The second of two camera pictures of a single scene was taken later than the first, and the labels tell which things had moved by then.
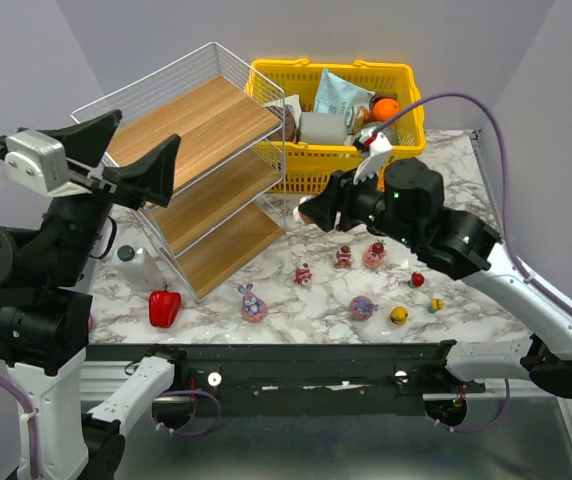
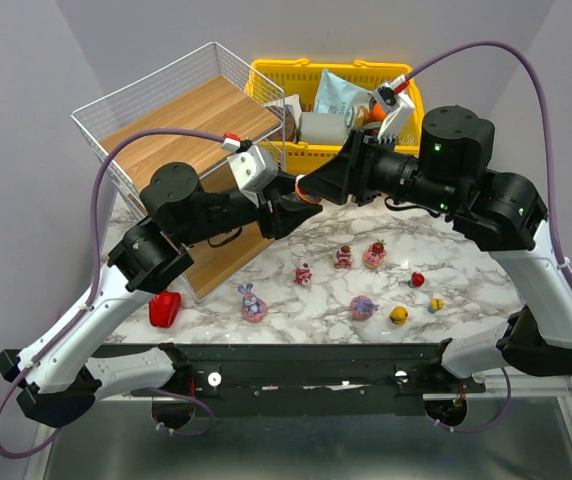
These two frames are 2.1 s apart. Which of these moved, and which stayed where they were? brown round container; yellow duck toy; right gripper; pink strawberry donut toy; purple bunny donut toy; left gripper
Moved: right gripper; left gripper
Stayed: brown round container; yellow duck toy; purple bunny donut toy; pink strawberry donut toy
